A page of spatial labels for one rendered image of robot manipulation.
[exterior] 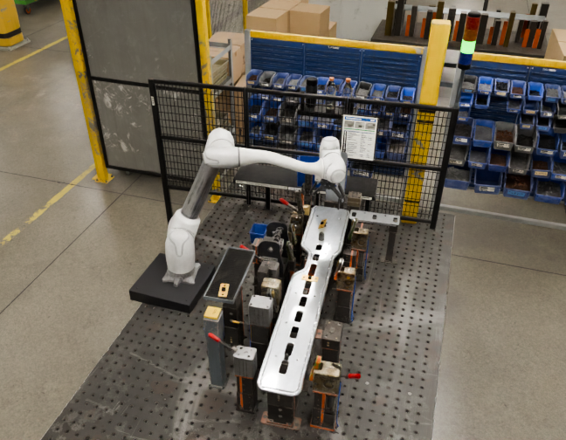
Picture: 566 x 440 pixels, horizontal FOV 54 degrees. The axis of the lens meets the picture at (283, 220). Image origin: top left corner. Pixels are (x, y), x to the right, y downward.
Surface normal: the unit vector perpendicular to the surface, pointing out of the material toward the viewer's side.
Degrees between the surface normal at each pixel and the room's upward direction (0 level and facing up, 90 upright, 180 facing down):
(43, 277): 0
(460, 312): 0
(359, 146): 90
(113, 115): 90
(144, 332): 0
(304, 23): 90
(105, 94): 89
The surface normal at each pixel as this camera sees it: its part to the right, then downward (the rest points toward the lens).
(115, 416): 0.00, -0.82
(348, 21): -0.30, 0.55
